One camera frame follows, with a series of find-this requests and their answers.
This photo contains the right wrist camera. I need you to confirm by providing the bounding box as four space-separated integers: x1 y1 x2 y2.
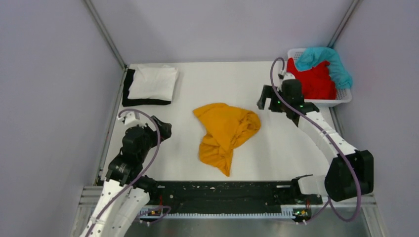
278 70 296 82

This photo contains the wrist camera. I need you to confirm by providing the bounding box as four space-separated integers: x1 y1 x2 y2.
118 111 144 128
278 70 296 82

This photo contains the folded white t shirt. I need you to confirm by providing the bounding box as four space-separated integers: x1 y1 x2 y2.
128 64 179 101

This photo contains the aluminium frame rail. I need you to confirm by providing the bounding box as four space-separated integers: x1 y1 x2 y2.
70 185 387 237

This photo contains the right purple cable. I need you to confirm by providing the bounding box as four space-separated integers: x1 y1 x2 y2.
270 57 362 226

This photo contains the purple cable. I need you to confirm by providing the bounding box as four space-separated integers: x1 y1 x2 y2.
88 108 172 237
270 57 362 226

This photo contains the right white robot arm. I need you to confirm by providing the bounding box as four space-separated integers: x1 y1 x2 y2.
257 79 374 203

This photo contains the teal t shirt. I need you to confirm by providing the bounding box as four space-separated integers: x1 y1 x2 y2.
295 46 353 90

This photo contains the yellow t shirt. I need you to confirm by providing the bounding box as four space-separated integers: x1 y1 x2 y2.
193 103 261 177

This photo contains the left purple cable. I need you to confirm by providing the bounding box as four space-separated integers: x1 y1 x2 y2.
88 108 172 237

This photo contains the white plastic basket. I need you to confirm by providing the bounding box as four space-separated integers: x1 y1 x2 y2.
287 48 352 107

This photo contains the folded black t shirt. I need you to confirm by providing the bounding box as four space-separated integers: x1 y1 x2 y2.
122 69 171 107

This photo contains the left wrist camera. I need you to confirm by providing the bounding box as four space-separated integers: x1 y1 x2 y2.
118 111 144 128

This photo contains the red t shirt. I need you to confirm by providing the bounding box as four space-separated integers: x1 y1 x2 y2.
287 58 337 100

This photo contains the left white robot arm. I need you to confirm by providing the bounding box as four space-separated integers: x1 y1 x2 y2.
80 112 172 237

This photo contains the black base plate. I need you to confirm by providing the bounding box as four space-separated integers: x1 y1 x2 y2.
139 179 323 214

